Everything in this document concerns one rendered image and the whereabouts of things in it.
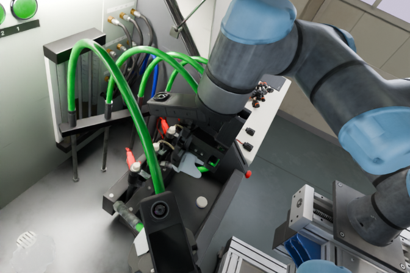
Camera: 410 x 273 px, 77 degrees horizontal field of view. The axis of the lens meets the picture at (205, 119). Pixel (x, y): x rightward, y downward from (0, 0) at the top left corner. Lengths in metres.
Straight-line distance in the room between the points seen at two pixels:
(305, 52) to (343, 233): 0.68
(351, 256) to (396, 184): 0.29
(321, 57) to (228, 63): 0.11
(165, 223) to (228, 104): 0.17
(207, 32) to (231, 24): 0.47
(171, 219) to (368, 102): 0.25
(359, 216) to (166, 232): 0.72
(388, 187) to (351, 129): 0.60
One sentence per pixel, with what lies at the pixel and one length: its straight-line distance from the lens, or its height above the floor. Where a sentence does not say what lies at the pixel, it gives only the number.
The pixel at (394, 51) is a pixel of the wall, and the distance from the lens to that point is 2.70.
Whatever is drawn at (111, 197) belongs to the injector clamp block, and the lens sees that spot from 0.76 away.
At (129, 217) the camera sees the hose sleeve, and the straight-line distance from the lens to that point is 0.55.
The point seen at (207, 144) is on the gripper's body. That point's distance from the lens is 0.40.
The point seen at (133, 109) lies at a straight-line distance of 0.36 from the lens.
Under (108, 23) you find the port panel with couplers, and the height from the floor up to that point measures 1.29.
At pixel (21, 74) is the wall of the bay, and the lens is 0.67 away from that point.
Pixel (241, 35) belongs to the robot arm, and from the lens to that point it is 0.30.
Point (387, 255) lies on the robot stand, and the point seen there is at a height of 1.04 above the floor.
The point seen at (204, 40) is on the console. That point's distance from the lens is 0.79.
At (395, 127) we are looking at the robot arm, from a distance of 0.29.
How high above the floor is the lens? 1.66
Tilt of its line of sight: 42 degrees down
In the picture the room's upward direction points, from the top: 24 degrees clockwise
